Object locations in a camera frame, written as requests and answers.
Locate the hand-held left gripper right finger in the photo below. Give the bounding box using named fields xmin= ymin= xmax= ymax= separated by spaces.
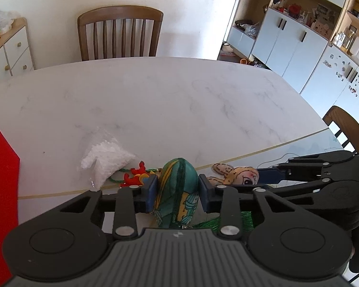
xmin=198 ymin=174 xmax=300 ymax=238

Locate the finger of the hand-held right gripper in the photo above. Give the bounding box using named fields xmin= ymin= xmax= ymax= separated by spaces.
xmin=266 ymin=179 xmax=359 ymax=216
xmin=259 ymin=150 xmax=359 ymax=183

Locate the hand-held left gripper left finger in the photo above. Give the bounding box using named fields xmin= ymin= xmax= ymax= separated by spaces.
xmin=59 ymin=175 xmax=159 ymax=240

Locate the green painted sachet with tassel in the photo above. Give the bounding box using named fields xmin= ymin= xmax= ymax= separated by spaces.
xmin=151 ymin=157 xmax=255 ymax=234

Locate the beige rabbit plush toy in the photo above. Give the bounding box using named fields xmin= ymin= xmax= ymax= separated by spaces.
xmin=208 ymin=163 xmax=260 ymax=186

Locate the red cardboard box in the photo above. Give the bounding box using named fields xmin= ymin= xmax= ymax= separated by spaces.
xmin=0 ymin=112 xmax=20 ymax=287

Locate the white bead bag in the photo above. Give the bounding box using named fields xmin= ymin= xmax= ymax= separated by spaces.
xmin=78 ymin=127 xmax=136 ymax=190

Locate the brown wooden slat-back chair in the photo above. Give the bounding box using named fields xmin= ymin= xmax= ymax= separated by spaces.
xmin=77 ymin=5 xmax=164 ymax=62
xmin=322 ymin=105 xmax=359 ymax=154

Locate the light wooden toy house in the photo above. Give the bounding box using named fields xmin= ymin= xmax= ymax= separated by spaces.
xmin=313 ymin=18 xmax=332 ymax=36

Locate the white wooden-top sideboard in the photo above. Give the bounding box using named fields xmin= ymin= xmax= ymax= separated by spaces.
xmin=0 ymin=17 xmax=35 ymax=78

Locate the clear plastic bag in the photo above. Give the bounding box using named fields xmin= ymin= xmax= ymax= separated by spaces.
xmin=0 ymin=10 xmax=15 ymax=34

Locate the large white wall cabinet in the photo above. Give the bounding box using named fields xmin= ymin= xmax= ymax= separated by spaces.
xmin=217 ymin=0 xmax=359 ymax=96

